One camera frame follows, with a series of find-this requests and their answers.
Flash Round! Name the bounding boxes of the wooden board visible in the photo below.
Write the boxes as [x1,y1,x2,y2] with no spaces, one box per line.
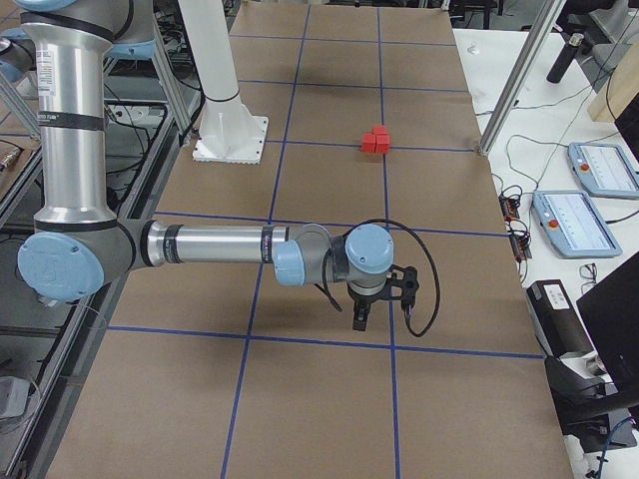
[588,44,638,123]

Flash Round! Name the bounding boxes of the lower teach pendant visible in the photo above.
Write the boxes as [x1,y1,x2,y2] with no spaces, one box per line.
[532,190,623,259]

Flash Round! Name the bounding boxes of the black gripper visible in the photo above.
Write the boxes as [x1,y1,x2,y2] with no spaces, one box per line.
[347,278,392,330]

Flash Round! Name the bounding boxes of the upper teach pendant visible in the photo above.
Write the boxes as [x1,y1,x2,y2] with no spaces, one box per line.
[568,143,638,200]

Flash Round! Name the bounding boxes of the aluminium frame rail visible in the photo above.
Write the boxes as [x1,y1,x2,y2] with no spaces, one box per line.
[0,49,201,479]

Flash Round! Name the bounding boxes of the teach pendant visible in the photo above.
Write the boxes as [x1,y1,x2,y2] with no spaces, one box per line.
[568,143,638,200]
[532,190,623,259]

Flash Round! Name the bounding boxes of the black monitor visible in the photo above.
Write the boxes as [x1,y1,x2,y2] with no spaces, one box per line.
[577,253,638,387]

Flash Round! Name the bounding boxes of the orange electronics board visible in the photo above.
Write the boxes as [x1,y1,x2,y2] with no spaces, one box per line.
[498,185,531,262]

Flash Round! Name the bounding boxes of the black box with label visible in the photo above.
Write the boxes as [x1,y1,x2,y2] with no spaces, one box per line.
[526,279,594,359]

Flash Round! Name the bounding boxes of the monitor stand black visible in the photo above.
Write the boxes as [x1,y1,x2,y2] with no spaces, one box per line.
[544,357,638,453]

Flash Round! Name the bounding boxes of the aluminium frame post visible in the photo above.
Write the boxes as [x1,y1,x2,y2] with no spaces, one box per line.
[477,0,566,157]

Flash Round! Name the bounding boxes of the black bottle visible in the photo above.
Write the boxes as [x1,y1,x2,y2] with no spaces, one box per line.
[546,33,584,84]

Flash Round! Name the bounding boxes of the second robot base grey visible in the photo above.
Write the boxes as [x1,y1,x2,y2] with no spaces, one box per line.
[1,27,38,100]

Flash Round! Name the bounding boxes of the eyeglasses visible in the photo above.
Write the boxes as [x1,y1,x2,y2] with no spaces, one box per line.
[579,262,598,294]

